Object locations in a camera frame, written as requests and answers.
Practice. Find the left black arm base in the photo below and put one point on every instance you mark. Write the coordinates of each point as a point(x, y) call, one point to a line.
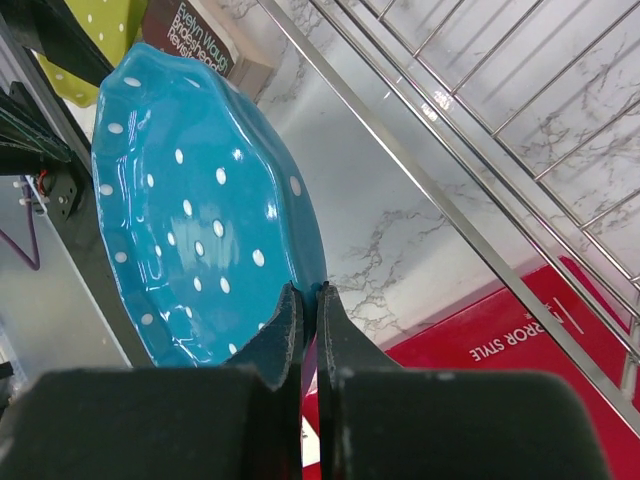
point(39, 137)

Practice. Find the blue polka dot plate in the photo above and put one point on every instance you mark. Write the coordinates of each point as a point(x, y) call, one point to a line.
point(202, 209)

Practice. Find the paperback book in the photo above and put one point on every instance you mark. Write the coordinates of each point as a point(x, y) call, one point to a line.
point(203, 31)

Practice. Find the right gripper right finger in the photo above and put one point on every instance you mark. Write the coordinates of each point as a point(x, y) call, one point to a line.
point(379, 420)

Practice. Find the red folder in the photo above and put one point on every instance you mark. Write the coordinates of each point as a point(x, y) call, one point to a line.
point(497, 334)

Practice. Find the wire dish rack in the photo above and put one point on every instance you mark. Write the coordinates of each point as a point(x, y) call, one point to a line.
point(542, 178)

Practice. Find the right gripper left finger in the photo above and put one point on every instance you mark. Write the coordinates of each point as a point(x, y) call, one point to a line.
point(239, 420)

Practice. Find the green polka dot plate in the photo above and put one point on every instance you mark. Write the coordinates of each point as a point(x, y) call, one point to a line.
point(113, 27)

